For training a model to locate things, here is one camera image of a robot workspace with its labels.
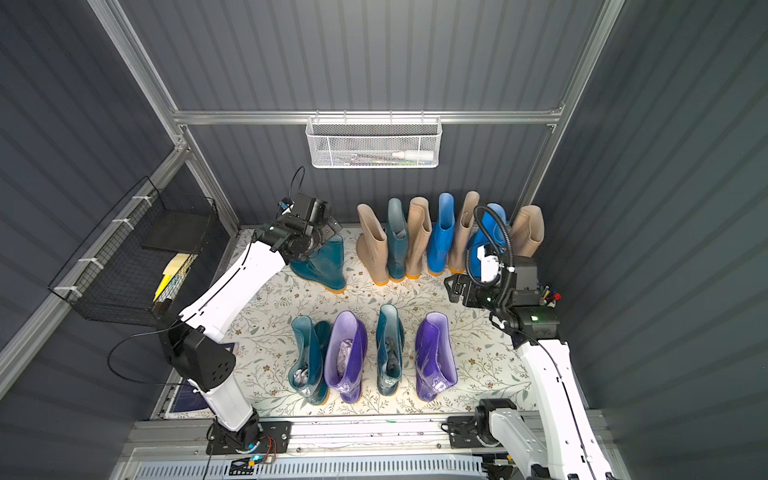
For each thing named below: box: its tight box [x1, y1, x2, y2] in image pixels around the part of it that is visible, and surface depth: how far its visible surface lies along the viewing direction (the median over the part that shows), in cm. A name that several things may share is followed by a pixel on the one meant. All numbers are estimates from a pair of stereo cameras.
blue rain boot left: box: [427, 192, 456, 276], surface depth 95 cm
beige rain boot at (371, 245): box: [356, 204, 390, 286], surface depth 87 cm
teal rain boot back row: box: [386, 198, 409, 283], surface depth 93 cm
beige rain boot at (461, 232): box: [449, 191, 481, 274], surface depth 95 cm
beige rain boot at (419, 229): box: [406, 196, 433, 279], surface depth 93 cm
